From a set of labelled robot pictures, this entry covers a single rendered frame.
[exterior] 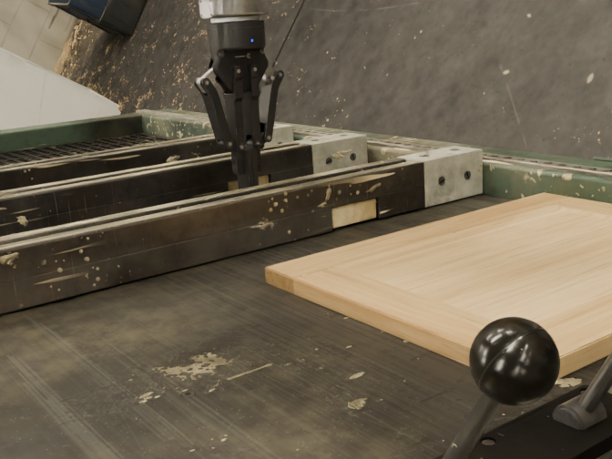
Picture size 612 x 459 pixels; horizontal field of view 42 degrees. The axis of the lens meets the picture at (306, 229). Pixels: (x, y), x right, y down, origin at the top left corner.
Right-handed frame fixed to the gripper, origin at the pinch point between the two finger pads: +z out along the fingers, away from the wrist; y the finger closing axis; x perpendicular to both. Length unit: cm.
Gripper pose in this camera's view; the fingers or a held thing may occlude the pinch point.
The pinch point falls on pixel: (247, 173)
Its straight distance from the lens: 110.7
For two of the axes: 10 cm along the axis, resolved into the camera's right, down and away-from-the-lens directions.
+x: 5.9, 1.7, -7.9
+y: -8.1, 2.0, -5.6
